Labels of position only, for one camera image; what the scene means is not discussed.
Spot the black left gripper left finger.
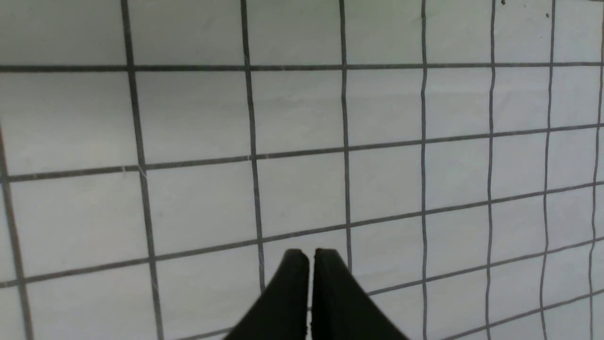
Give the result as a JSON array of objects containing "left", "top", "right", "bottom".
[{"left": 225, "top": 249, "right": 310, "bottom": 340}]

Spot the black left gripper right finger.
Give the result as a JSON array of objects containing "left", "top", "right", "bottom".
[{"left": 311, "top": 249, "right": 407, "bottom": 340}]

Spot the white grid tablecloth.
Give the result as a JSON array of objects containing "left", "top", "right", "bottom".
[{"left": 1, "top": 0, "right": 603, "bottom": 340}]

